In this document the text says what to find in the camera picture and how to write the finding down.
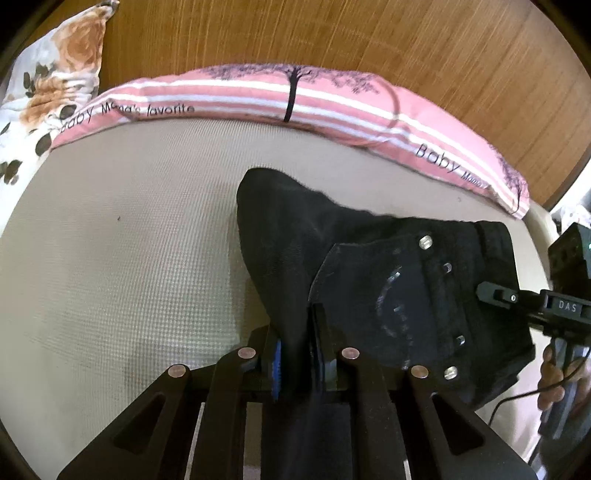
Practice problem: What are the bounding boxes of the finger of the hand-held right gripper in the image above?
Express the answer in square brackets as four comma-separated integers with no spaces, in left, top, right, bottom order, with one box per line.
[475,281,532,311]

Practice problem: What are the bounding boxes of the wooden headboard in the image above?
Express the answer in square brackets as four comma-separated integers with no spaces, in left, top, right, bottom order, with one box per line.
[99,0,591,210]

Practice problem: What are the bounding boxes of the beige bed mat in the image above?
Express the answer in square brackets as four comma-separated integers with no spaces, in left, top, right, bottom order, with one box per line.
[0,117,555,480]

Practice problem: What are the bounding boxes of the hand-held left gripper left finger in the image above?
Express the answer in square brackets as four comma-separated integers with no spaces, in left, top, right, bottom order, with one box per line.
[56,325,284,480]

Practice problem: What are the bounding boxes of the floral pillow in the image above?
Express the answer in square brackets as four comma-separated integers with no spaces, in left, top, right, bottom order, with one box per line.
[0,0,121,232]

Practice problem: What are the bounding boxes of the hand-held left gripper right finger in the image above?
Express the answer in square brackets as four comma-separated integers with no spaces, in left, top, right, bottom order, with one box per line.
[309,304,539,480]

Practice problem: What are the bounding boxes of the person's right hand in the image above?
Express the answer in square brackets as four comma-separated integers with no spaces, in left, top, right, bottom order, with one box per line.
[537,345,568,412]

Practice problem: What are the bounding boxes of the black pants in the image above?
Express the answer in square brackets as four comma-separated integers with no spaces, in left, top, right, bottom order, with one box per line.
[235,167,536,480]

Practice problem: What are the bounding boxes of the pink striped pillow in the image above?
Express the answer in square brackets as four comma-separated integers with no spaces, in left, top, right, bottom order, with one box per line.
[50,63,531,220]

